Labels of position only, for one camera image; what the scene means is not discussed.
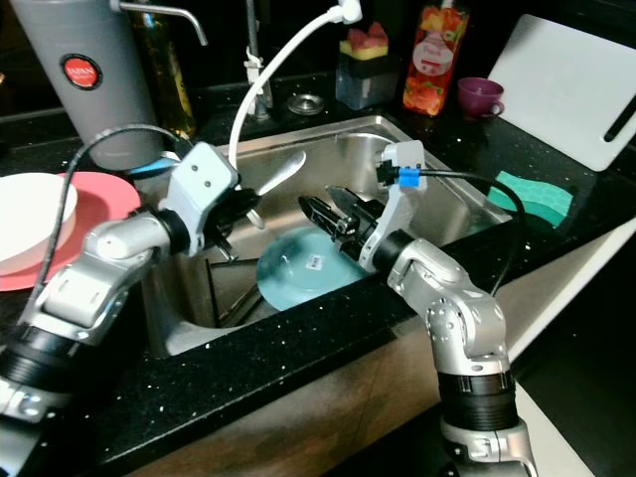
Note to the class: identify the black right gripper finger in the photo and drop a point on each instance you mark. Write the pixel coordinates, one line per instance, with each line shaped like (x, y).
(346, 196)
(323, 214)

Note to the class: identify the metal spoon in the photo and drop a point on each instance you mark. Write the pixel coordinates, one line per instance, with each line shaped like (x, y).
(283, 171)

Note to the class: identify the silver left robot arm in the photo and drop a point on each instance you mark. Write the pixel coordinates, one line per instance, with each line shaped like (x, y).
(79, 298)

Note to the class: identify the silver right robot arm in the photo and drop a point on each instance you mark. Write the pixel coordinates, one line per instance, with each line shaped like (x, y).
(462, 318)

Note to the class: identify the stainless steel sink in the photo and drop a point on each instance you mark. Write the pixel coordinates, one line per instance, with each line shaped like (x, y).
(348, 149)

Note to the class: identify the light blue plate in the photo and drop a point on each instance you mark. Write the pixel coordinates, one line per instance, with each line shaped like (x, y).
(293, 283)

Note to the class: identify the round metal drain cap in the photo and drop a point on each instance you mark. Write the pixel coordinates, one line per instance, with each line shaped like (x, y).
(304, 103)

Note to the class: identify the clear sponge holder box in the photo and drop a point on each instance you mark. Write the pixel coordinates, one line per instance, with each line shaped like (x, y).
(366, 84)

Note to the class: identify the pink plate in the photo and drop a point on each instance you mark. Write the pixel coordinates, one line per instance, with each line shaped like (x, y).
(109, 204)

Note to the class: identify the yellow oil bottle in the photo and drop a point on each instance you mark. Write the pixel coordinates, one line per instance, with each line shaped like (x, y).
(169, 84)

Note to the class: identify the metal sink faucet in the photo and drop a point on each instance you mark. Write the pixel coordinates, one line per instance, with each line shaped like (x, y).
(258, 60)

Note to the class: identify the red yellow sponge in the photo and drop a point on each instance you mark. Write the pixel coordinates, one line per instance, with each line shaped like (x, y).
(366, 42)

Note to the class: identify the orange dish soap bottle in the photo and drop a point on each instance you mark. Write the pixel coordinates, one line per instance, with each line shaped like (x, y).
(435, 60)

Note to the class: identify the purple cup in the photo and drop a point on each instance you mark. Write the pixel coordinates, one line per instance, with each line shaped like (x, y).
(479, 96)

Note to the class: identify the grey water filter cylinder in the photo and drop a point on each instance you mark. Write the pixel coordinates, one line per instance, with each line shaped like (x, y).
(79, 79)

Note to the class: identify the white bowl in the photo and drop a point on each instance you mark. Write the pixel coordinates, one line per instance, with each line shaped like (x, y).
(35, 224)

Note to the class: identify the white cutting board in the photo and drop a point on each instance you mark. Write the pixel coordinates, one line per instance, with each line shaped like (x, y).
(566, 84)

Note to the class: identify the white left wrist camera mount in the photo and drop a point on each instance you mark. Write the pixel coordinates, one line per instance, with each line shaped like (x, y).
(204, 179)

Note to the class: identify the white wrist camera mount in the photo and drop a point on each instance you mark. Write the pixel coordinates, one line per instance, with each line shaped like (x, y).
(204, 179)
(402, 159)

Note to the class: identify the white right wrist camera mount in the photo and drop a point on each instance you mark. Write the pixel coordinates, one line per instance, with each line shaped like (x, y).
(402, 159)

